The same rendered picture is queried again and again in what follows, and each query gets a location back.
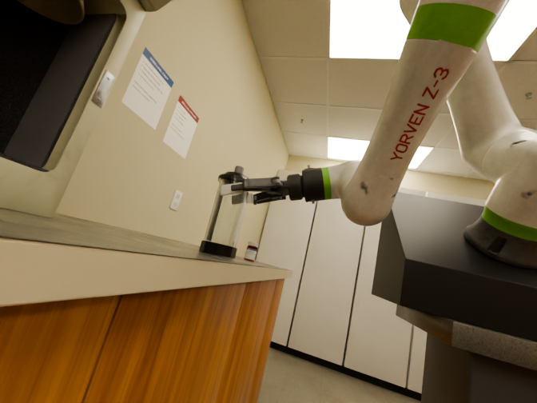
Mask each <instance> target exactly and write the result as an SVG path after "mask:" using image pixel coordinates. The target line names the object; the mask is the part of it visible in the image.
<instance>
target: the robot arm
mask: <svg viewBox="0 0 537 403"><path fill-rule="evenodd" d="M509 1H510V0H399V5H400V10H401V12H402V14H403V16H404V17H405V19H406V20H407V22H408V24H409V26H410V28H409V31H408V34H407V37H406V39H405V42H404V46H403V49H402V51H401V54H400V59H399V61H398V64H397V67H396V72H395V74H394V77H393V79H392V84H391V87H390V90H389V92H388V96H387V99H386V102H385V103H384V108H383V110H382V112H381V115H380V118H379V121H378V122H377V125H376V128H375V130H374V133H373V135H372V138H371V140H370V142H369V144H368V147H367V149H366V150H365V153H364V156H363V157H362V159H361V160H350V161H347V162H343V163H341V164H338V165H335V166H327V167H321V168H315V169H314V168H311V166H310V165H307V167H308V168H307V169H304V170H302V175H299V174H290V175H288V176H287V181H280V177H274V178H248V179H243V180H242V182H241V183H235V184H228V185H222V186H220V195H221V196H225V195H231V194H244V193H245V191H253V192H260V193H258V194H249V196H248V200H247V203H253V204H254V205H256V204H261V203H266V202H273V201H278V200H285V199H286V196H288V195H289V198H290V200H291V201H296V200H302V199H303V198H304V199H305V201H306V202H312V204H314V203H315V201H323V200H330V199H340V201H341V207H342V210H343V212H344V214H345V216H346V217H347V218H348V219H349V220H350V221H351V222H353V223H355V224H357V225H362V226H371V225H376V224H379V223H381V222H382V221H383V220H384V219H385V218H386V217H387V216H388V215H389V213H390V211H391V208H392V205H393V202H394V201H395V198H396V194H397V192H398V190H399V188H400V185H401V182H402V181H403V179H404V175H405V174H406V172H407V170H408V167H409V166H410V164H411V162H412V159H413V158H414V156H415V154H416V151H417V150H418V148H419V146H420V144H421V142H422V141H423V139H424V137H425V135H426V133H427V132H428V130H429V128H430V126H431V125H432V123H433V122H434V120H435V118H436V116H437V115H438V113H439V112H440V110H441V109H442V107H443V105H444V103H445V102H446V101H447V105H448V108H449V110H450V113H451V117H452V120H453V123H454V126H455V131H456V135H457V138H458V142H459V149H460V153H461V158H462V160H463V162H464V164H465V165H466V166H467V167H468V168H469V169H471V170H473V171H475V172H476V173H478V174H480V175H481V176H483V177H485V178H486V179H488V180H489V181H491V182H494V183H495V186H494V188H493V190H492V191H491V193H490V195H489V197H488V199H487V200H486V202H485V205H484V210H483V213H482V215H481V216H480V218H479V219H478V220H477V221H476V222H475V223H473V224H471V225H469V226H467V228H466V229H465V230H464V233H463V236H464V238H465V240H466V241H467V242H468V243H469V244H470V245H471V246H472V247H474V248H475V249H477V250H478V251H479V252H481V253H483V254H485V255H487V256H488V257H491V258H493V259H495V260H496V261H500V262H502V263H505V264H508V265H512V266H515V267H519V268H523V269H537V130H533V129H529V128H526V127H523V126H521V124H520V122H519V120H518V118H517V117H516V115H515V112H514V110H513V109H512V107H511V104H510V102H509V101H508V99H507V95H506V94H505V91H504V89H503V86H502V84H501V81H500V80H499V75H498V74H497V71H496V68H495V64H494V62H493V59H492V56H491V51H490V49H489V45H488V43H487V37H488V35H489V34H490V33H491V31H492V29H493V28H494V26H495V24H496V23H497V21H498V20H499V17H500V16H501V14H502V13H503V11H504V9H505V8H506V6H507V4H508V3H509Z"/></svg>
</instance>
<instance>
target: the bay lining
mask: <svg viewBox="0 0 537 403"><path fill-rule="evenodd" d="M116 18H117V15H116V14H85V17H84V19H83V21H82V22H80V23H79V24H75V25H69V24H64V23H60V22H56V21H54V20H51V19H49V18H46V17H44V16H42V15H40V14H38V13H37V12H35V11H33V10H31V9H30V8H28V7H27V6H24V5H23V4H21V3H20V2H19V1H17V0H0V153H2V154H6V155H8V156H11V157H13V158H17V159H19V160H21V161H24V162H28V163H30V164H32V165H35V166H38V167H41V168H42V167H43V166H45V165H46V163H47V162H48V160H49V157H50V155H51V153H52V151H53V149H54V147H55V145H56V143H57V141H58V139H59V137H60V135H61V133H62V131H63V128H64V126H65V124H66V122H67V120H68V118H69V116H70V114H71V112H72V110H73V108H74V106H75V104H76V102H77V100H78V97H79V95H80V93H81V91H82V89H83V87H84V85H85V83H86V81H87V79H88V77H89V75H90V73H91V71H92V69H93V66H94V64H95V62H96V61H97V58H98V56H99V54H100V53H101V50H102V48H103V46H104V45H105V42H106V40H107V38H108V36H109V33H110V31H111V30H112V28H113V25H114V23H115V22H116Z"/></svg>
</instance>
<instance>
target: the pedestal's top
mask: <svg viewBox="0 0 537 403"><path fill-rule="evenodd" d="M396 316H398V317H400V318H402V319H404V320H405V321H407V322H409V323H411V324H413V325H414V326H416V327H418V328H420V329H422V330H423V331H425V332H427V333H429V334H431V335H432V336H434V337H436V338H438V339H440V340H441V341H443V342H445V343H447V344H449V345H450V346H453V347H456V348H459V349H463V350H467V351H469V352H473V353H477V354H480V355H484V356H486V357H491V358H494V359H497V360H500V361H505V362H508V363H511V364H513V365H518V366H522V367H524V368H528V369H532V370H535V371H537V342H536V341H531V340H527V339H524V338H521V337H516V336H512V335H509V334H505V333H501V332H497V331H494V330H491V329H485V328H482V327H479V326H476V325H470V324H468V323H464V322H461V321H456V320H452V319H449V318H446V317H441V316H437V315H434V314H430V313H425V312H422V311H419V310H416V309H410V308H407V307H404V306H401V305H397V307H396Z"/></svg>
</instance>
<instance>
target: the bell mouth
mask: <svg viewBox="0 0 537 403"><path fill-rule="evenodd" d="M17 1H19V2H20V3H21V4H23V5H24V6H27V7H28V8H30V9H31V10H33V11H35V12H37V13H38V14H40V15H42V16H44V17H46V18H49V19H51V20H54V21H56V22H60V23H64V24H69V25H75V24H79V23H80V22H82V21H83V19H84V17H85V7H84V0H17Z"/></svg>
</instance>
